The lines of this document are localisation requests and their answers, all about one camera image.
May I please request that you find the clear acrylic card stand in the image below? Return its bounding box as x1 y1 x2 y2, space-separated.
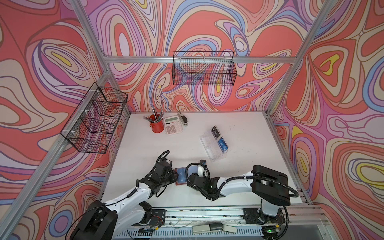
200 127 229 162

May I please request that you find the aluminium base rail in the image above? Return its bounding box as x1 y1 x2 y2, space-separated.
142 205 329 228

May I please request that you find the pink desk calculator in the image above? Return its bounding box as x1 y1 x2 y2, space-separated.
163 116 183 136

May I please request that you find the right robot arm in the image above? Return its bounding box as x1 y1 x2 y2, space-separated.
185 163 299 225

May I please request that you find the black wire basket back wall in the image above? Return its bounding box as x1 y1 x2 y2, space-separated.
172 51 238 86

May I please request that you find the blue credit card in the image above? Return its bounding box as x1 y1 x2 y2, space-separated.
218 137 229 153
175 168 187 186

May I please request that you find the red metal pen bucket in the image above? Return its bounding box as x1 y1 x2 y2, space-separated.
150 114 165 134

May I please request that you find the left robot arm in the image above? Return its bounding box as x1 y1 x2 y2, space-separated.
65 156 178 240

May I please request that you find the red leather card holder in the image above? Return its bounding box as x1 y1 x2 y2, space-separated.
175 166 199 186

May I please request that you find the pens and pencils bunch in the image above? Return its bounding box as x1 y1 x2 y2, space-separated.
143 109 165 124

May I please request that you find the grey foot pedal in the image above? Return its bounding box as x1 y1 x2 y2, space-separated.
192 223 238 235

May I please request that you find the black VIP credit card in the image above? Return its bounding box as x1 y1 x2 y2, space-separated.
211 126 221 140

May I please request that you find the grey black stapler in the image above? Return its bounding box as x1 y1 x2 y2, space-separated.
178 112 189 127

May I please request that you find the black wire basket wall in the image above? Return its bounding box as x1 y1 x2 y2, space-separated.
172 51 238 86
61 83 128 154

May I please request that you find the aluminium frame post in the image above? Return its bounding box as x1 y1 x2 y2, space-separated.
70 0 133 116

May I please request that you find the black wire basket left wall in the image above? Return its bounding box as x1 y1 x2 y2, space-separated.
61 83 128 154

